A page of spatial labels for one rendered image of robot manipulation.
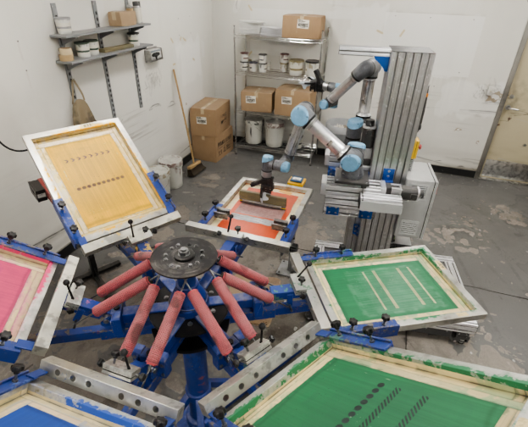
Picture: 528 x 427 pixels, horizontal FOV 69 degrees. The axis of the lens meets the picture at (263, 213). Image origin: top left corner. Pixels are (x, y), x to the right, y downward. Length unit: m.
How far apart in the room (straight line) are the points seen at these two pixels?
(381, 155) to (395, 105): 0.34
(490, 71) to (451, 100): 0.53
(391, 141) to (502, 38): 3.32
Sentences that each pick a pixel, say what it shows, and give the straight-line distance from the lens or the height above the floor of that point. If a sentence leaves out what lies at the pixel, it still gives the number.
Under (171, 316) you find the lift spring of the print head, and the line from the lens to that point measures 1.65.
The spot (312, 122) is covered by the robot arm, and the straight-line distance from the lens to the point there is 2.41.
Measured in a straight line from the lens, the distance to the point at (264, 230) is 2.55.
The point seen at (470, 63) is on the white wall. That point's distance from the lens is 5.83.
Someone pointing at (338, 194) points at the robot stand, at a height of 1.14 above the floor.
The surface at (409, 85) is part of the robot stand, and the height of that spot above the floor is 1.84.
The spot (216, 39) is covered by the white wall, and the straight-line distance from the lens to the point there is 6.36.
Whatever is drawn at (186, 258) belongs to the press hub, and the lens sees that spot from 1.74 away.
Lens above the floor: 2.38
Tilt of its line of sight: 32 degrees down
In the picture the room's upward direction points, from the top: 2 degrees clockwise
